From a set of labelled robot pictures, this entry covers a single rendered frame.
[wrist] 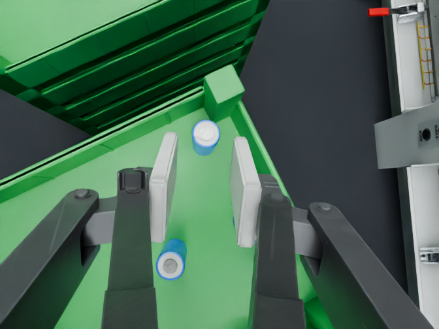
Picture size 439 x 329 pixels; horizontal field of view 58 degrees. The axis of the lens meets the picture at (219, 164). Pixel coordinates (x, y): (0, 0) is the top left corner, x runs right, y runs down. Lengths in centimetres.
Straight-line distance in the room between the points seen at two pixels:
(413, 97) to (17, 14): 63
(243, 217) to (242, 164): 3
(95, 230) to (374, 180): 76
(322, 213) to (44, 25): 36
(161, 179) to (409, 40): 70
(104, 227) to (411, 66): 71
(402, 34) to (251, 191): 69
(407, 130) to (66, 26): 58
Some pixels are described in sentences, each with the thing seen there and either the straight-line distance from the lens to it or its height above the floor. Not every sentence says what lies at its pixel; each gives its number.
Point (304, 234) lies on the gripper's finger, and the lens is 16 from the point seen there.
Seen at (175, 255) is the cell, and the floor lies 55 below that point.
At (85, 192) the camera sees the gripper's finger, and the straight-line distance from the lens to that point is 16.
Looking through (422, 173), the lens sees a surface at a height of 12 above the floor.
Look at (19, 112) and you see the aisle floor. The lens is 89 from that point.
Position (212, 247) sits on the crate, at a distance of 32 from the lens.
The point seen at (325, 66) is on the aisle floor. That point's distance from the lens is 88.
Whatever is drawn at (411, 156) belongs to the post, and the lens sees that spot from 77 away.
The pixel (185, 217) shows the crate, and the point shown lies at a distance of 32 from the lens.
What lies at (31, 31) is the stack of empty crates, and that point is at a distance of 46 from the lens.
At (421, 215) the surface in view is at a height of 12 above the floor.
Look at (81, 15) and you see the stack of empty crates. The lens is 45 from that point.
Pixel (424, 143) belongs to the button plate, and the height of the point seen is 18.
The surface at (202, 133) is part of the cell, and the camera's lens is 25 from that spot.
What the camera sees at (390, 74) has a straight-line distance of 92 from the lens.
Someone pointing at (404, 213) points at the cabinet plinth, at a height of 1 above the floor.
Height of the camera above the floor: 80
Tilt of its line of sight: 85 degrees down
